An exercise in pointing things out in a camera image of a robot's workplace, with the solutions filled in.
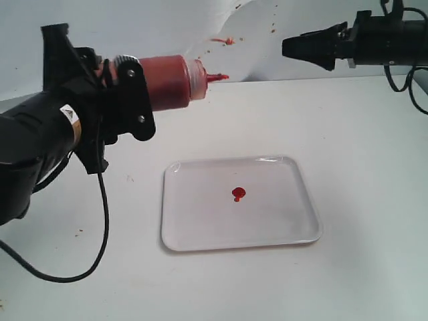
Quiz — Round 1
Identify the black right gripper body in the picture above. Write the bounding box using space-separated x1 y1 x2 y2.
337 10 407 67

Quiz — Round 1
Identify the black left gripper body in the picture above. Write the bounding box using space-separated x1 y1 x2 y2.
62 47 108 175

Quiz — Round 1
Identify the red sauce squeeze bottle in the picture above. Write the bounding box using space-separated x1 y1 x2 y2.
139 55 229 112

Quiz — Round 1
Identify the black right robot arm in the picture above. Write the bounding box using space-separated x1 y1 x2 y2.
282 10 427 71

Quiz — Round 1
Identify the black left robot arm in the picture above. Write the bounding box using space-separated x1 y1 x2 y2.
1 23 102 224

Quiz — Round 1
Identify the red sauce blob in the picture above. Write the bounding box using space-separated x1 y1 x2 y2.
231 187 246 203

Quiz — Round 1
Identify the white rectangular plastic tray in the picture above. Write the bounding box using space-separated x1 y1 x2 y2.
160 155 323 253

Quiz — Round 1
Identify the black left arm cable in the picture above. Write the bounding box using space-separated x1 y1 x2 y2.
0 146 110 284

